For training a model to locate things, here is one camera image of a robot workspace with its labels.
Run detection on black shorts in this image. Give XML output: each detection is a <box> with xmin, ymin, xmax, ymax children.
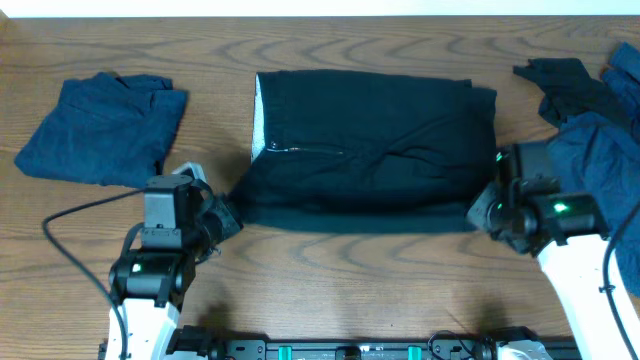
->
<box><xmin>230</xmin><ymin>70</ymin><xmax>497</xmax><ymax>234</ymax></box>

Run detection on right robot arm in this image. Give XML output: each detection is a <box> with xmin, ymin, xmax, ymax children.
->
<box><xmin>466</xmin><ymin>179</ymin><xmax>639</xmax><ymax>359</ymax></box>

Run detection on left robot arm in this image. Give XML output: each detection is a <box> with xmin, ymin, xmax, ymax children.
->
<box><xmin>101</xmin><ymin>188</ymin><xmax>243</xmax><ymax>360</ymax></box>

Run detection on blue denim shorts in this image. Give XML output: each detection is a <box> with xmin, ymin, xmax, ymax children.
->
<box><xmin>547</xmin><ymin>43</ymin><xmax>639</xmax><ymax>296</ymax></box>

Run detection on folded navy blue shorts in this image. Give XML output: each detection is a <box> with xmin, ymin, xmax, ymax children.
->
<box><xmin>14</xmin><ymin>72</ymin><xmax>189</xmax><ymax>188</ymax></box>

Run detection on black crumpled garment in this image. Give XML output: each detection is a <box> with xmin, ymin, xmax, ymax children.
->
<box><xmin>513</xmin><ymin>58</ymin><xmax>632</xmax><ymax>132</ymax></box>

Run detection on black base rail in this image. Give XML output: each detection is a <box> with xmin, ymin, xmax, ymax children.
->
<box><xmin>224</xmin><ymin>336</ymin><xmax>498</xmax><ymax>360</ymax></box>

